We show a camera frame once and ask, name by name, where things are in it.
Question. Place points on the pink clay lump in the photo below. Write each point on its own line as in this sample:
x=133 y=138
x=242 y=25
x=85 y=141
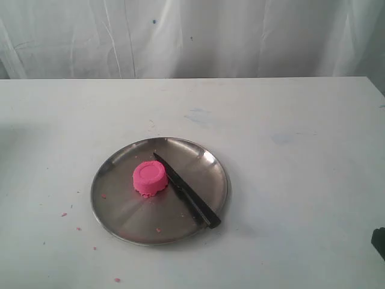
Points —
x=149 y=178

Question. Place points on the black knife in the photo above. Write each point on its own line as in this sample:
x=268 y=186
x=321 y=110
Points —
x=200 y=206

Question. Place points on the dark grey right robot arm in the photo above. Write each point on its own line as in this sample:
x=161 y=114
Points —
x=378 y=241

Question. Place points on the round stainless steel plate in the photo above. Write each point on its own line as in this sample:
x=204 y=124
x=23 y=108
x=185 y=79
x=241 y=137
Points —
x=167 y=217

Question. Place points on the white backdrop curtain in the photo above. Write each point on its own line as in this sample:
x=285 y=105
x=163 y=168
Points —
x=192 y=39

